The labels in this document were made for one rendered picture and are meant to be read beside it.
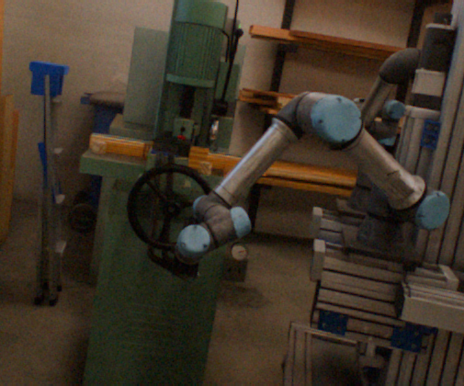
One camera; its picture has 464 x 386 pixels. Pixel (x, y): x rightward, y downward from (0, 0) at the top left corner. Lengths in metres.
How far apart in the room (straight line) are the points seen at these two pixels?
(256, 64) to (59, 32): 1.50
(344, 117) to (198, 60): 0.75
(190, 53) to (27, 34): 2.66
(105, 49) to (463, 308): 3.35
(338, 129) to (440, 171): 0.62
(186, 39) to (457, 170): 1.00
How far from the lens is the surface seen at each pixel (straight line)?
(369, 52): 4.35
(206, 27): 2.13
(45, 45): 4.62
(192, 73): 2.13
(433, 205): 1.76
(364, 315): 1.97
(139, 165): 2.08
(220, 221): 1.50
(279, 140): 1.64
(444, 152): 2.07
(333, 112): 1.52
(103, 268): 2.20
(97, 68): 4.57
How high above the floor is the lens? 1.30
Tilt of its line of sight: 8 degrees down
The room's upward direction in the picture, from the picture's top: 9 degrees clockwise
